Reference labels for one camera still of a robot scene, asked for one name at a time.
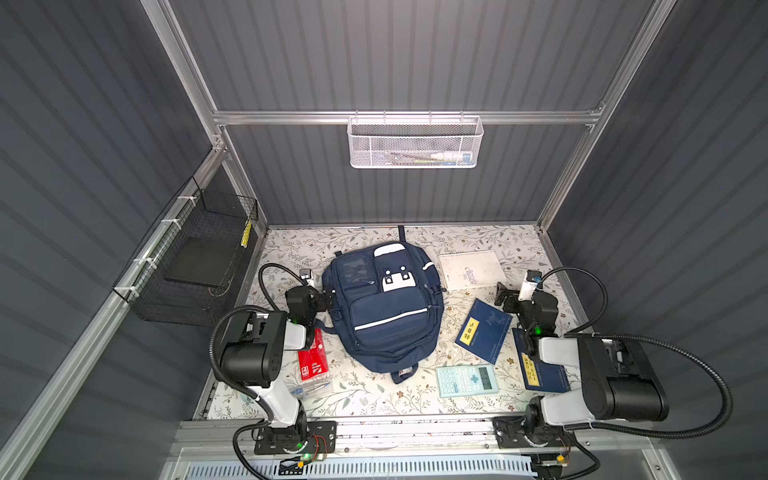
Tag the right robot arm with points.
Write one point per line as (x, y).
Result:
(578, 379)

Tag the white Robinson Crusoe book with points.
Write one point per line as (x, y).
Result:
(470, 270)

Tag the black wire side basket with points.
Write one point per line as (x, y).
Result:
(205, 213)

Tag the light green calculator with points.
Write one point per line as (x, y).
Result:
(466, 381)

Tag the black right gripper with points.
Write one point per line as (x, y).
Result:
(510, 299)

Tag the black pad in basket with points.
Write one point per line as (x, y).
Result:
(201, 262)

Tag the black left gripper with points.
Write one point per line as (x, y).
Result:
(322, 300)

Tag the aluminium mounting rail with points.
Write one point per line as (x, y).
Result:
(410, 434)

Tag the white mesh wall basket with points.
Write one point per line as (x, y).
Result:
(407, 141)

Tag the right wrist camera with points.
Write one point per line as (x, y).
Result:
(530, 285)

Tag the blue notebook with yellow label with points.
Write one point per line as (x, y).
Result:
(484, 331)

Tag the navy blue student backpack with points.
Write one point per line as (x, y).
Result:
(386, 305)

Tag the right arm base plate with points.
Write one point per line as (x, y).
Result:
(517, 431)

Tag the clear plastic pen bag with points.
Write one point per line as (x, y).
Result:
(311, 389)

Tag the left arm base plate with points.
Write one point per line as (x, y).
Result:
(314, 437)

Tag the white slotted cable duct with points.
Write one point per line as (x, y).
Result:
(461, 467)

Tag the red card pack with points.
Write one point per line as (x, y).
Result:
(313, 362)

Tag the yellow tag on basket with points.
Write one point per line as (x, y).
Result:
(246, 234)

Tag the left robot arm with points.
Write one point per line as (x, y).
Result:
(246, 353)

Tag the white marker in basket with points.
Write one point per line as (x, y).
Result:
(456, 157)

